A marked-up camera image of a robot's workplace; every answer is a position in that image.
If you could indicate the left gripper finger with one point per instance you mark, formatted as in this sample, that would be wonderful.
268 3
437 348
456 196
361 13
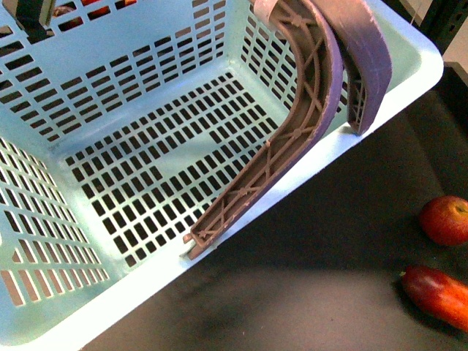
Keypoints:
319 75
366 58

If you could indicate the light blue plastic basket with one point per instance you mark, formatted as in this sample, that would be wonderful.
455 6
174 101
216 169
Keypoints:
122 124

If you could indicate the red elongated fruit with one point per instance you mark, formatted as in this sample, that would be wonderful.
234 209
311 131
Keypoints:
437 294

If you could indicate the red apple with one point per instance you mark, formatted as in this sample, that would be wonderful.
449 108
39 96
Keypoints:
444 220

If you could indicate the black front display tray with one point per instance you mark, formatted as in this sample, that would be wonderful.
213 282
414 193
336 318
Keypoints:
321 269

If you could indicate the black perforated shelf post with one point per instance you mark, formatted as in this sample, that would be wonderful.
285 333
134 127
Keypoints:
443 22

